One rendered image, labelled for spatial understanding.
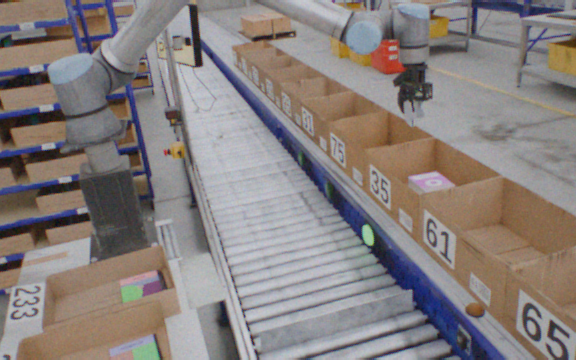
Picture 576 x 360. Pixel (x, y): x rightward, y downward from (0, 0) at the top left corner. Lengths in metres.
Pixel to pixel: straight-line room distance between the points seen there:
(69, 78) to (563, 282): 1.56
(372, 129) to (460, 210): 0.79
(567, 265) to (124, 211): 1.44
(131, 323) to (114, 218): 0.52
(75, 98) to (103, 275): 0.61
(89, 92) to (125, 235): 0.55
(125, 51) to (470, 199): 1.26
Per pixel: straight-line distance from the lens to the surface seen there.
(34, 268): 2.14
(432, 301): 1.56
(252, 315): 1.58
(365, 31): 1.44
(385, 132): 2.32
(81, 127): 1.87
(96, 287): 1.87
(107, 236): 2.02
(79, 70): 1.84
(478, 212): 1.67
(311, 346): 1.46
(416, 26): 1.57
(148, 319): 1.59
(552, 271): 1.34
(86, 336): 1.61
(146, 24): 1.84
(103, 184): 1.92
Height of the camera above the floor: 1.74
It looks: 25 degrees down
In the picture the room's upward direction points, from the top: 6 degrees counter-clockwise
